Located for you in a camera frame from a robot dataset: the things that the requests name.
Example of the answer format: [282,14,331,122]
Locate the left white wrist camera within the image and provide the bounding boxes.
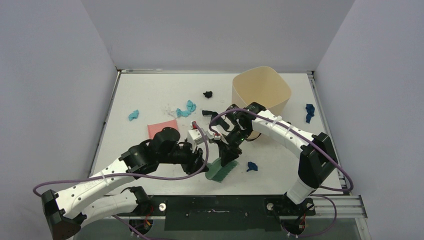
[187,121,207,149]

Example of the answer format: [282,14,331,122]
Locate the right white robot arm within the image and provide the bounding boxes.
[207,102,338,215]

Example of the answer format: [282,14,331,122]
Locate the light blue scrap centre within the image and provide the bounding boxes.
[175,100,197,118]

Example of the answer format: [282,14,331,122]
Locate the light blue scrap far left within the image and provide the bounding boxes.
[128,109,140,122]

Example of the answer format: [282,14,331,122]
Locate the beige plastic waste bin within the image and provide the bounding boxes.
[231,65,292,140]

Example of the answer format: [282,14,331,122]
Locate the green hand brush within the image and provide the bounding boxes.
[205,157,239,183]

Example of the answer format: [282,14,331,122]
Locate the white torn paper scrap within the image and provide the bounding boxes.
[163,105,178,119]

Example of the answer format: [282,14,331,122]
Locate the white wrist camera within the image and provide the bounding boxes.
[187,121,207,149]
[206,129,222,141]

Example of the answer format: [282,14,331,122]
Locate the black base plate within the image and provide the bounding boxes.
[123,195,316,232]

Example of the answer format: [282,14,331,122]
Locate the pink plastic dustpan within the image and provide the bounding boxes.
[147,119,179,139]

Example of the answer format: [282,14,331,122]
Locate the dark blue scrap front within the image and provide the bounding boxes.
[246,161,258,172]

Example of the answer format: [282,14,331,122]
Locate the dark blue scrap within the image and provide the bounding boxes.
[246,161,258,172]
[305,103,315,124]

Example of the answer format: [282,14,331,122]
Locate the small black scrap top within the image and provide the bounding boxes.
[202,91,213,99]

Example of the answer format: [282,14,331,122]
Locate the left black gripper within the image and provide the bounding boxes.
[158,139,209,175]

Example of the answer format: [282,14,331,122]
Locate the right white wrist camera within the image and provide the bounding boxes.
[206,129,222,141]

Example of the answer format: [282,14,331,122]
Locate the aluminium rail frame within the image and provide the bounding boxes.
[306,71,367,218]

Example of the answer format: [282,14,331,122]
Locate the light blue scrap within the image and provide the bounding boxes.
[128,109,140,122]
[175,100,197,118]

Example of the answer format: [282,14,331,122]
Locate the dark blue scrap right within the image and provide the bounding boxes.
[305,103,315,124]

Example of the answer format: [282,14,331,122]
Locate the long black paper scrap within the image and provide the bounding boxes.
[201,110,230,132]

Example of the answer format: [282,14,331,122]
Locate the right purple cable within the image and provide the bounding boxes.
[208,108,355,194]

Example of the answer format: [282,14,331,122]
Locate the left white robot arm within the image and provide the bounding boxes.
[40,126,214,240]

